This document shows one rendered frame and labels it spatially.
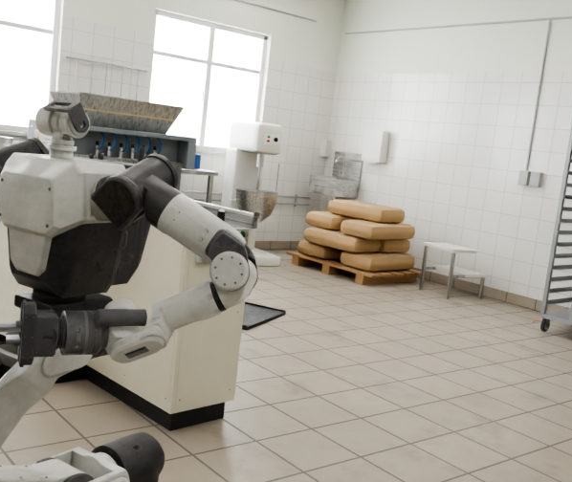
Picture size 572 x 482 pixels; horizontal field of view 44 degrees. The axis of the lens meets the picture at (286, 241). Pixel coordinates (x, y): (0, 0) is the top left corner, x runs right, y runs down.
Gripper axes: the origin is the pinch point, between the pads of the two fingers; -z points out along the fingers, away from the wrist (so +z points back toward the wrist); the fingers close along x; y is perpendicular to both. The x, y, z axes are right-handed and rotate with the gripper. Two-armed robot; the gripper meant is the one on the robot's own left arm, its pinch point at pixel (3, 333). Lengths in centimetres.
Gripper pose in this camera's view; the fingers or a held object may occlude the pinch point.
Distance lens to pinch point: 146.2
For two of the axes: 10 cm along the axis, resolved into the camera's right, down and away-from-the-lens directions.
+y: 4.4, 1.7, -8.8
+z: 8.9, 0.5, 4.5
